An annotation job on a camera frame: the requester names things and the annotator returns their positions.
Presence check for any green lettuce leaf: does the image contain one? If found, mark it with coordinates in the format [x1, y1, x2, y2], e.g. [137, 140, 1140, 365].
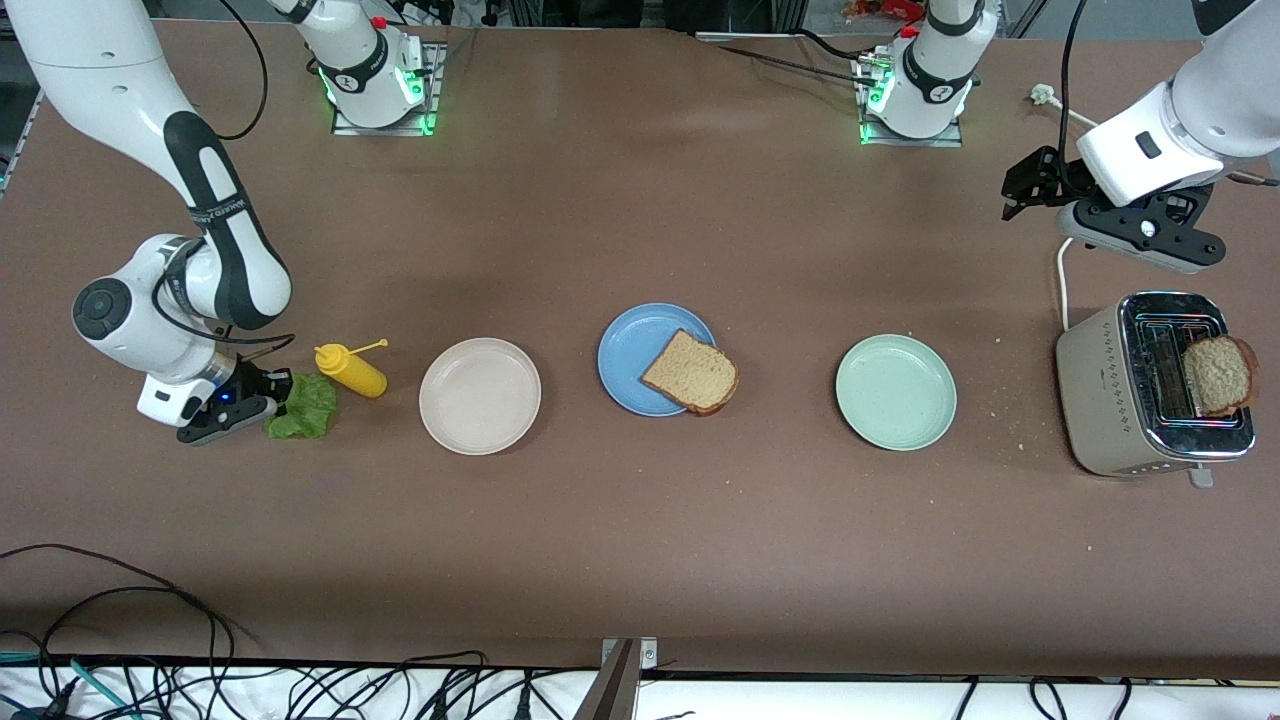
[265, 373, 339, 439]

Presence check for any yellow mustard squeeze bottle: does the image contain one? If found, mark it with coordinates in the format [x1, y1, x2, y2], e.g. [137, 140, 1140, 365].
[314, 338, 389, 400]

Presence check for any brown bread slice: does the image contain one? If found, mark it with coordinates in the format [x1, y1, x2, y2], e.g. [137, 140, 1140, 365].
[640, 329, 741, 417]
[1183, 335, 1262, 419]

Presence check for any beige plate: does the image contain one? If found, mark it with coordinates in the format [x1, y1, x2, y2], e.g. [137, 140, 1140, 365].
[418, 337, 543, 457]

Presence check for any light green plate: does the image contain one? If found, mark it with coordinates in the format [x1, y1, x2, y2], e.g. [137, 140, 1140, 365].
[835, 333, 958, 452]

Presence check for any blue plate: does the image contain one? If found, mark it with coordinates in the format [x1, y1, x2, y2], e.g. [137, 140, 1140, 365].
[597, 302, 719, 418]

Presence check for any beige chrome toaster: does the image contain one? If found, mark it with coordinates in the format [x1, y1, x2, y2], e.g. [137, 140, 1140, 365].
[1055, 290, 1258, 491]

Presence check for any white toaster power cable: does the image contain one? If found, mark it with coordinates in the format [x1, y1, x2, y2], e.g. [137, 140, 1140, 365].
[1030, 84, 1126, 333]

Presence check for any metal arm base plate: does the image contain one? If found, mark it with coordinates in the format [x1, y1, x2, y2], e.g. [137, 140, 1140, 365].
[332, 40, 447, 137]
[858, 48, 967, 149]

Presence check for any black looped floor cable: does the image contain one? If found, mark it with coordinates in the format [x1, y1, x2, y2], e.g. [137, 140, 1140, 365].
[38, 586, 221, 720]
[0, 543, 263, 720]

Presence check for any black straight base cable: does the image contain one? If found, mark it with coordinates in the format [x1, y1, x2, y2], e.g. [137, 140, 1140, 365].
[712, 40, 876, 89]

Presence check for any teal cable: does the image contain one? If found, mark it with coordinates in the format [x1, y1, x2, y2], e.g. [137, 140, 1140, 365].
[0, 652, 136, 720]

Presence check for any tangled black cable bundle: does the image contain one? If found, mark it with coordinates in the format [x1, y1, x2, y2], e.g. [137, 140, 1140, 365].
[0, 628, 601, 720]

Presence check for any grey metal mounting post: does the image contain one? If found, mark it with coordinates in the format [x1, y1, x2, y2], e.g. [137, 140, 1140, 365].
[575, 637, 661, 720]

